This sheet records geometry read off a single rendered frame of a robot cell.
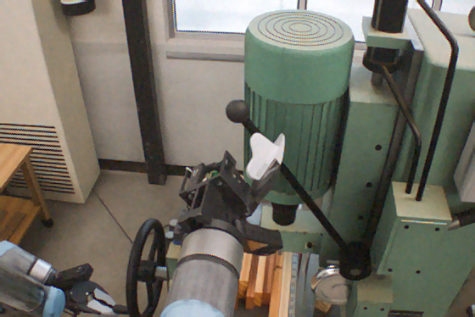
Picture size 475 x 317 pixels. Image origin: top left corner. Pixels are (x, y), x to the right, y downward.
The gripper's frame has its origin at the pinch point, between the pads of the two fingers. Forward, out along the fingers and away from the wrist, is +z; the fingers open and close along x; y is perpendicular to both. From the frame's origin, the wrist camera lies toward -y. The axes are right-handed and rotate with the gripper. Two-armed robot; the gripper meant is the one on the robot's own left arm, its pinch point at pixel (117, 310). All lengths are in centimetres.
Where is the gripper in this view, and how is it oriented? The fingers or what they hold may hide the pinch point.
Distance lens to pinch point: 123.8
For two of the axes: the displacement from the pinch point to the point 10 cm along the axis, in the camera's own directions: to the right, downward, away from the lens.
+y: -4.9, 6.7, 5.6
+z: 8.6, 4.9, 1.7
